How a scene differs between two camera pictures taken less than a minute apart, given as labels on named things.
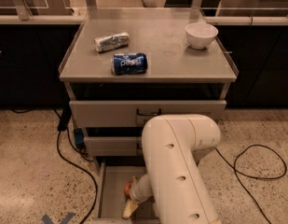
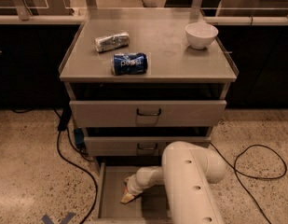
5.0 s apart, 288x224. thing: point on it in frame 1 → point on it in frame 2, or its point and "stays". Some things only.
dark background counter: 30,49 stays
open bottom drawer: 110,180 stays
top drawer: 136,113 stays
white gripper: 135,192 → 133,187
